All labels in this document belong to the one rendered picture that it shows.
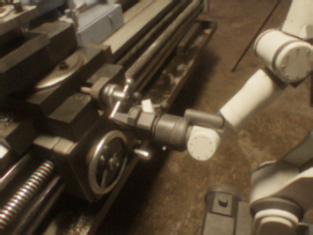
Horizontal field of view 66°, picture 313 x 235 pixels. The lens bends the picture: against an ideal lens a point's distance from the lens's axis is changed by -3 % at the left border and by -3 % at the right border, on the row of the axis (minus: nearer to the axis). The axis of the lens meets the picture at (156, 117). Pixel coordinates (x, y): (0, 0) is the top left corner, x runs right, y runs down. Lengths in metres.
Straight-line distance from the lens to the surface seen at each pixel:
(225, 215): 1.24
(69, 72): 0.78
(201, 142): 0.57
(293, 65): 0.53
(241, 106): 0.57
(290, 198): 0.75
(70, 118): 0.72
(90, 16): 1.16
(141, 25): 1.33
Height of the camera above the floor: 1.30
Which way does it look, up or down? 42 degrees down
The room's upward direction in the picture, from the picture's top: 7 degrees counter-clockwise
